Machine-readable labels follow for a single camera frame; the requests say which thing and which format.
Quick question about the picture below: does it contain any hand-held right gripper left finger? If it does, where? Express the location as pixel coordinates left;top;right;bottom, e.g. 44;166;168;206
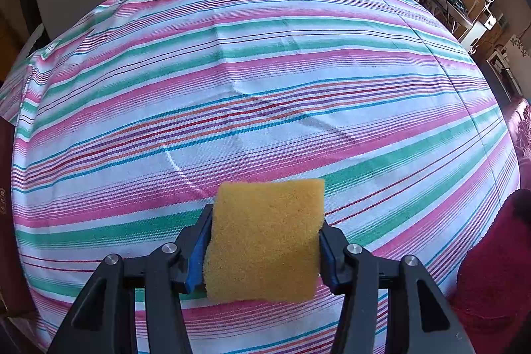
47;204;214;354

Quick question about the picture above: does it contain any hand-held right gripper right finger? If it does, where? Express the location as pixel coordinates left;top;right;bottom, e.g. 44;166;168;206
317;221;476;354

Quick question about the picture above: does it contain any yellow sponge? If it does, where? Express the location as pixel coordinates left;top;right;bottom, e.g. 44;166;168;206
203;178;326;304

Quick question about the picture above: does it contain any dark red blanket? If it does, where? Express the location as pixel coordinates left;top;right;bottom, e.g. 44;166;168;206
450;97;531;354

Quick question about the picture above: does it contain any striped pink green cloth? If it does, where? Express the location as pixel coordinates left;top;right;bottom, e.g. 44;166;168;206
0;0;521;354

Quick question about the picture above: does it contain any white cabinet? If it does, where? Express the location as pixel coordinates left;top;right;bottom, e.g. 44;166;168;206
456;8;498;52

